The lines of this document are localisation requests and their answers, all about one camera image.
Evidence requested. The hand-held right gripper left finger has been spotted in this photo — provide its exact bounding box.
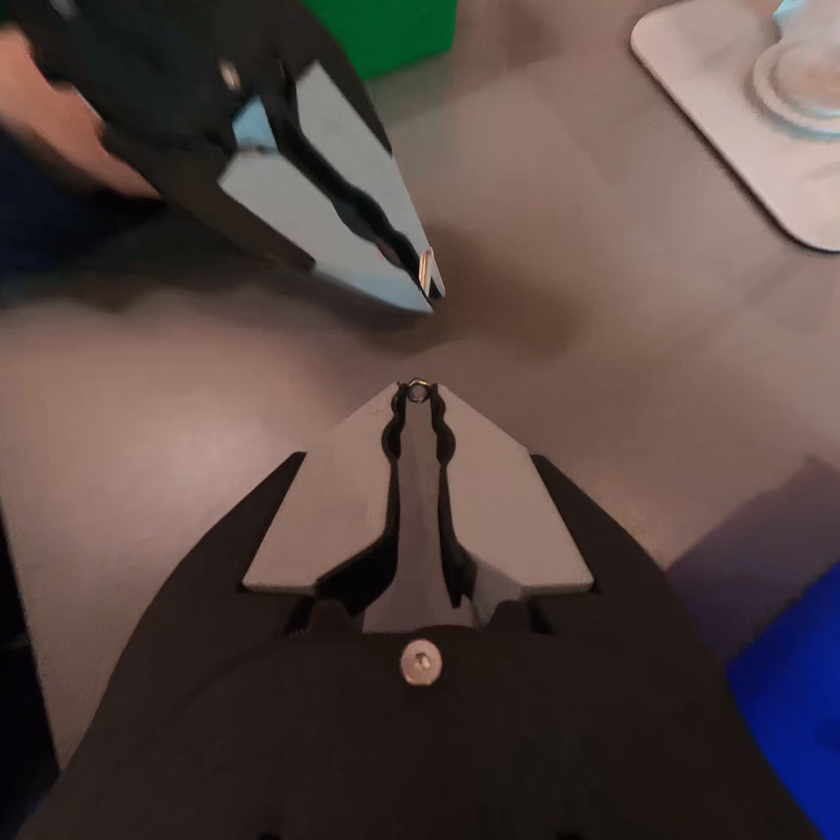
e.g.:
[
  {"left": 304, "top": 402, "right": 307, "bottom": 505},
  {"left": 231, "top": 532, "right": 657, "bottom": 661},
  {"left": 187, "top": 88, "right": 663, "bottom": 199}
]
[{"left": 243, "top": 381, "right": 409, "bottom": 616}]

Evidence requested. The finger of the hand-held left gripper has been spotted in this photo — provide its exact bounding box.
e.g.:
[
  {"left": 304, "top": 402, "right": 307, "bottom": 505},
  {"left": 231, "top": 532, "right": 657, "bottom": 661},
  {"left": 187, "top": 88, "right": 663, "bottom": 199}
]
[
  {"left": 289, "top": 60, "right": 447, "bottom": 300},
  {"left": 218, "top": 97, "right": 434, "bottom": 315}
]

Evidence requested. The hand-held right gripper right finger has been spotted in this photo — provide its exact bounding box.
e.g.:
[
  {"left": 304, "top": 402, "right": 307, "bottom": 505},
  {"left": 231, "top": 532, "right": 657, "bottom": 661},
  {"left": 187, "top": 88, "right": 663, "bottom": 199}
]
[{"left": 427, "top": 383, "right": 595, "bottom": 627}]

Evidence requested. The green plastic bin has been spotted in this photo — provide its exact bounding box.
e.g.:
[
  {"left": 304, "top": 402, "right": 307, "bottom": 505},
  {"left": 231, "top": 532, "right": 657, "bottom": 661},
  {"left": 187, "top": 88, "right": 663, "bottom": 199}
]
[{"left": 298, "top": 0, "right": 458, "bottom": 83}]

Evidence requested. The person's left hand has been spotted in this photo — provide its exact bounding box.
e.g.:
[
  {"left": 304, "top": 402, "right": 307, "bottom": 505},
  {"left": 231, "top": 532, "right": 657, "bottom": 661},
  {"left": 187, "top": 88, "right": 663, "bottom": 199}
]
[{"left": 0, "top": 29, "right": 161, "bottom": 201}]

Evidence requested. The blue plastic bin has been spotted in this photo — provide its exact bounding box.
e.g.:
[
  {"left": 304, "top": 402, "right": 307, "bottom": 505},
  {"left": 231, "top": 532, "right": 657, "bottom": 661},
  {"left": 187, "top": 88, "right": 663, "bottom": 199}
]
[{"left": 722, "top": 561, "right": 840, "bottom": 840}]

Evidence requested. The white and wooden document stand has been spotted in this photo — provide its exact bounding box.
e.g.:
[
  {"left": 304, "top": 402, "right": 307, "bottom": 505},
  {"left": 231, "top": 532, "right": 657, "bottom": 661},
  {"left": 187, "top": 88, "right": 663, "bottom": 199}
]
[{"left": 630, "top": 0, "right": 840, "bottom": 253}]

